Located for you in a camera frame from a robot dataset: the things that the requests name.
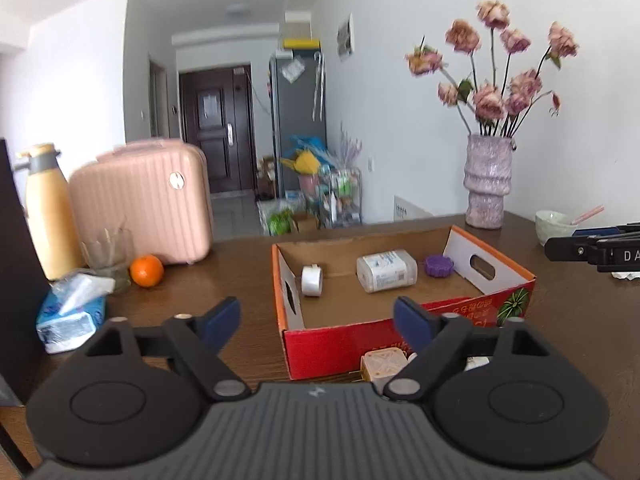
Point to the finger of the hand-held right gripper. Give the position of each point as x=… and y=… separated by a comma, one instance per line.
x=595, y=232
x=570, y=249

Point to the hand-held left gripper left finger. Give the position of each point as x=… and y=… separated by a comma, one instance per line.
x=220, y=322

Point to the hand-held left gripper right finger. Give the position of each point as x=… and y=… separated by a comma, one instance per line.
x=415, y=320

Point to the peach lattice cube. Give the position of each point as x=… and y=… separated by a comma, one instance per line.
x=382, y=366

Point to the white pill bottle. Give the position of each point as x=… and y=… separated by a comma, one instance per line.
x=386, y=271

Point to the purple round lid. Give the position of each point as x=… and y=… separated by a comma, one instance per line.
x=439, y=266

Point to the red cardboard box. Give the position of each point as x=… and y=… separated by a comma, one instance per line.
x=340, y=350

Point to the clear tape roll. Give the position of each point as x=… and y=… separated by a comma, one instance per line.
x=311, y=281

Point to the pink spoon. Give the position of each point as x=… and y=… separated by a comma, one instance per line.
x=590, y=214

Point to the crumpled white tissue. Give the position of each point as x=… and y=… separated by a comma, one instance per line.
x=627, y=275

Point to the pale green bowl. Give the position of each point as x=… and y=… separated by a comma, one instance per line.
x=550, y=230

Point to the orange fruit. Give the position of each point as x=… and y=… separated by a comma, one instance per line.
x=147, y=271

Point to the pink textured vase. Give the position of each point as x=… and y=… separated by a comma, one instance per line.
x=487, y=185

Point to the white slatted panel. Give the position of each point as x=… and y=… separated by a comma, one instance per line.
x=411, y=208

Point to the green vegetable bag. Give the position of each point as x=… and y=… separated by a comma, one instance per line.
x=281, y=222

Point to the clear glass cup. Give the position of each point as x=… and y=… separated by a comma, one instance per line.
x=107, y=257

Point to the pink suitcase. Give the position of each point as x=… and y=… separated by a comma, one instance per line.
x=145, y=200

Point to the blue tissue pack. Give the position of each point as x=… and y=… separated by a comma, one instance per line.
x=72, y=317

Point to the pink pot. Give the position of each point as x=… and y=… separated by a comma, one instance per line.
x=308, y=184

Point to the dried pink roses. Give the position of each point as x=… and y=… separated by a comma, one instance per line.
x=487, y=102

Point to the dried lavender bunch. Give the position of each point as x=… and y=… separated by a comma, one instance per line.
x=348, y=147

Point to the dark brown entrance door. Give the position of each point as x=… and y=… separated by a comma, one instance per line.
x=215, y=130

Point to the yellow thermos bottle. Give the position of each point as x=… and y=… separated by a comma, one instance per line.
x=50, y=220

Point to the black paper bag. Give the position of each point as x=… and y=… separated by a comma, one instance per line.
x=20, y=270

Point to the grey fridge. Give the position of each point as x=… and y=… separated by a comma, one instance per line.
x=295, y=120

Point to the interior door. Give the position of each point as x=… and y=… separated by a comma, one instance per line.
x=159, y=100

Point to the white hanging umbrella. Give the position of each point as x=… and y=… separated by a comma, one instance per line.
x=318, y=85

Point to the paper sheet on fridge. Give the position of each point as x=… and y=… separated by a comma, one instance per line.
x=292, y=70

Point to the yellow box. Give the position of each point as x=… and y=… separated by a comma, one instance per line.
x=301, y=42

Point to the brown cardboard box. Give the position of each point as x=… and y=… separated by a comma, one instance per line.
x=298, y=24

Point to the white wall panel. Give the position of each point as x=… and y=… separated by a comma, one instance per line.
x=345, y=37

